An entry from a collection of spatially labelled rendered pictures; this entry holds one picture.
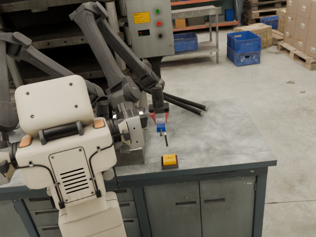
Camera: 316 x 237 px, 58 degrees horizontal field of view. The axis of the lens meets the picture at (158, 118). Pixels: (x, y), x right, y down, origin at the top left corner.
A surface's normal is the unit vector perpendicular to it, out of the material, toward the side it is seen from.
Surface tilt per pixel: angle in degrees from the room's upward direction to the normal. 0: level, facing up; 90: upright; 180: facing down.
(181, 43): 93
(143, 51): 90
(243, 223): 90
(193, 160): 0
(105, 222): 82
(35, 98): 48
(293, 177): 0
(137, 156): 90
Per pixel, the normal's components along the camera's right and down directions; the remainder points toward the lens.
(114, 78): -0.37, 0.11
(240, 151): -0.11, -0.87
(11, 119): 0.63, -0.50
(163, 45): 0.01, 0.48
